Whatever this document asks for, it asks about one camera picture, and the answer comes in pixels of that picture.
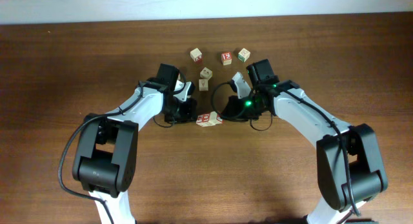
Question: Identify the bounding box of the red 9 wooden block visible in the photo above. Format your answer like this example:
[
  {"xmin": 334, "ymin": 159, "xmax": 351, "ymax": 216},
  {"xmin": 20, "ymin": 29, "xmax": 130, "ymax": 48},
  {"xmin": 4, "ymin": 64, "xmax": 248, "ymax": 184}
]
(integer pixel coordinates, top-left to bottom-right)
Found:
[{"xmin": 196, "ymin": 114, "xmax": 208, "ymax": 127}]

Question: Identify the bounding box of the red U wooden block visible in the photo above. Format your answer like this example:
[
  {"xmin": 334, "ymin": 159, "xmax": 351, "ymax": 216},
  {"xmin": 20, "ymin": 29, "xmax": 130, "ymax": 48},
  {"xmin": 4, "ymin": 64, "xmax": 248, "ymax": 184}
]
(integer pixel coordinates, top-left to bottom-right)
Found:
[{"xmin": 200, "ymin": 114, "xmax": 215, "ymax": 127}]

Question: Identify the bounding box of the Z wooden block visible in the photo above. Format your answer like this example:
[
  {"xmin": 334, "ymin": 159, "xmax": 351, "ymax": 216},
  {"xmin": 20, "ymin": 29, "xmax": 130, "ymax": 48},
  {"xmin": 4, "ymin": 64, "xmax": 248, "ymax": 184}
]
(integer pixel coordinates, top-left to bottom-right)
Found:
[{"xmin": 210, "ymin": 111, "xmax": 223, "ymax": 125}]

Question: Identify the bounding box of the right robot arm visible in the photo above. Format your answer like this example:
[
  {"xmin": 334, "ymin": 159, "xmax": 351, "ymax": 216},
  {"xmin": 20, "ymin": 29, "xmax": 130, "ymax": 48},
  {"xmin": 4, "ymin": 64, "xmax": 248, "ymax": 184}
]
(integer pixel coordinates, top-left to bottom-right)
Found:
[{"xmin": 220, "ymin": 59, "xmax": 388, "ymax": 223}]

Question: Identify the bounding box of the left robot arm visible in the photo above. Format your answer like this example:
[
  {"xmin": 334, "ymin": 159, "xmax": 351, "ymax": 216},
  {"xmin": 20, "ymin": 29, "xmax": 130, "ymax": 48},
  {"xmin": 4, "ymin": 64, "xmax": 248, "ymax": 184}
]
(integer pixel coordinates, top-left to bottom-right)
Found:
[{"xmin": 72, "ymin": 64, "xmax": 196, "ymax": 223}]

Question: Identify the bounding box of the ice cream wooden block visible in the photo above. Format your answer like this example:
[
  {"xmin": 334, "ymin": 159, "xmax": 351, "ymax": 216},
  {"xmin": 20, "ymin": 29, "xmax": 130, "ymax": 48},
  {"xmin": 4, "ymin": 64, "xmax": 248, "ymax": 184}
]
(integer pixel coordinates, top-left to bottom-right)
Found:
[{"xmin": 199, "ymin": 79, "xmax": 208, "ymax": 92}]

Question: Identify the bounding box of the plain picture wooden block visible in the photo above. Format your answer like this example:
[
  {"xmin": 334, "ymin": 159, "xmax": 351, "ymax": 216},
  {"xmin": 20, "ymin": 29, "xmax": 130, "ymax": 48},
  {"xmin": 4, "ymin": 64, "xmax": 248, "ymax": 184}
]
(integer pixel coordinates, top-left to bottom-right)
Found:
[{"xmin": 200, "ymin": 67, "xmax": 213, "ymax": 80}]

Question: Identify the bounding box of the green sided wooden block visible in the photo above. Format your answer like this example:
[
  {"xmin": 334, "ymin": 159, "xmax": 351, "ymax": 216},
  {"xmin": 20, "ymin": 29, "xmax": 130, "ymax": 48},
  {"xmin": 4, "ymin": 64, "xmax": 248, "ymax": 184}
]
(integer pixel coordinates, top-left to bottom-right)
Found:
[{"xmin": 237, "ymin": 48, "xmax": 250, "ymax": 63}]

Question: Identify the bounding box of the red E wooden block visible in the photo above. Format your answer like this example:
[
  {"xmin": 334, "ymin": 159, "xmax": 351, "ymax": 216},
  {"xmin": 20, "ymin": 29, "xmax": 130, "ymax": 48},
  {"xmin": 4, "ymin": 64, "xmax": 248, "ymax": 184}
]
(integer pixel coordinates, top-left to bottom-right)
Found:
[{"xmin": 221, "ymin": 52, "xmax": 232, "ymax": 65}]

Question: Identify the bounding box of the wooden block top left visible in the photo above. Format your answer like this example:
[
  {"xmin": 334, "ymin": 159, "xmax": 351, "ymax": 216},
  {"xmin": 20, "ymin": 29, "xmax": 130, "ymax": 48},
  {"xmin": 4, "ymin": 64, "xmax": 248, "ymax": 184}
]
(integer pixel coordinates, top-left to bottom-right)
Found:
[{"xmin": 190, "ymin": 48, "xmax": 203, "ymax": 63}]

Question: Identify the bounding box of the right black cable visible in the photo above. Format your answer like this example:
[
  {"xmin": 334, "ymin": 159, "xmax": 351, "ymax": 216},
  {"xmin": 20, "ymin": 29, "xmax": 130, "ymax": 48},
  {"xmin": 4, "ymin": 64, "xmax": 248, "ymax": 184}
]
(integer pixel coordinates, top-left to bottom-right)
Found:
[{"xmin": 210, "ymin": 81, "xmax": 274, "ymax": 132}]

